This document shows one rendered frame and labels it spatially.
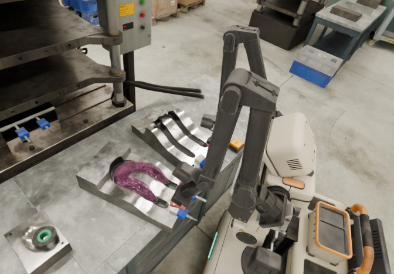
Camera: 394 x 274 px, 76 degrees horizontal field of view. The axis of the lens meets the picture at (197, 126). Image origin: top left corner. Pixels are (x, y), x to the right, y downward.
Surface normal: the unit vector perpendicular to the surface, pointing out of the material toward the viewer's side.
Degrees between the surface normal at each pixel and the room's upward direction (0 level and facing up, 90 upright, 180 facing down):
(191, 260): 0
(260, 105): 90
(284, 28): 90
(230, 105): 90
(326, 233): 0
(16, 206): 0
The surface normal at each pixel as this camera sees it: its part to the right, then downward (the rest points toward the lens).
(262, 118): -0.29, 0.74
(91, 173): 0.14, -0.72
